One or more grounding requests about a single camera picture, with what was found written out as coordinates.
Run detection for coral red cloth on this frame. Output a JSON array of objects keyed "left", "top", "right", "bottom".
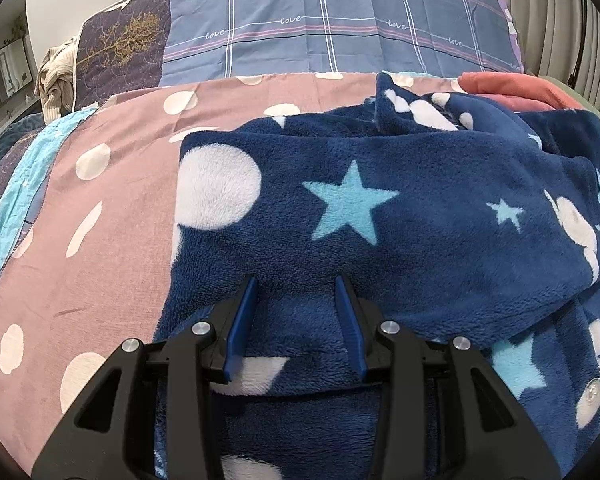
[{"left": 457, "top": 71, "right": 588, "bottom": 113}]

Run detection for pink polka dot bed sheet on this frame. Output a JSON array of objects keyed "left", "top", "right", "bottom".
[{"left": 0, "top": 72, "right": 473, "bottom": 463}]

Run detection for blue plaid pillow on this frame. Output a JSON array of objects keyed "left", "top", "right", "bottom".
[{"left": 159, "top": 0, "right": 526, "bottom": 88}]

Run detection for navy star-print fleece garment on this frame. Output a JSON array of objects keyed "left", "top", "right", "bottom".
[{"left": 152, "top": 72, "right": 600, "bottom": 480}]

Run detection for grey curtain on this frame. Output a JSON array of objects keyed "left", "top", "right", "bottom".
[{"left": 507, "top": 0, "right": 600, "bottom": 121}]

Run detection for dresser with mirror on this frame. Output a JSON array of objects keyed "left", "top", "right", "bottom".
[{"left": 0, "top": 15, "right": 37, "bottom": 128}]

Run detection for dark teal fuzzy blanket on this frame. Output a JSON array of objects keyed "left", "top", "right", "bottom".
[{"left": 0, "top": 112, "right": 48, "bottom": 181}]

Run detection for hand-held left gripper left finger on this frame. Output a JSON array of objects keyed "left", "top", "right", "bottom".
[{"left": 31, "top": 275, "right": 259, "bottom": 480}]

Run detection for black metal stand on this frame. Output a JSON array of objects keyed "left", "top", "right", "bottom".
[{"left": 569, "top": 0, "right": 600, "bottom": 92}]

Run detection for dark tree-print pillow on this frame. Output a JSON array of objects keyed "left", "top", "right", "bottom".
[{"left": 74, "top": 0, "right": 177, "bottom": 111}]

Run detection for light blue blanket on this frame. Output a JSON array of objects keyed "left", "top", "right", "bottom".
[{"left": 0, "top": 110, "right": 88, "bottom": 321}]

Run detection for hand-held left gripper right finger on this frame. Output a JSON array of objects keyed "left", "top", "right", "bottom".
[{"left": 334, "top": 275, "right": 562, "bottom": 480}]

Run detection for beige knitted cloth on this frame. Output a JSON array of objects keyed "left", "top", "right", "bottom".
[{"left": 35, "top": 35, "right": 81, "bottom": 126}]

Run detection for grey-green cloth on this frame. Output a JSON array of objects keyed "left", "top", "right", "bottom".
[{"left": 537, "top": 75, "right": 600, "bottom": 133}]

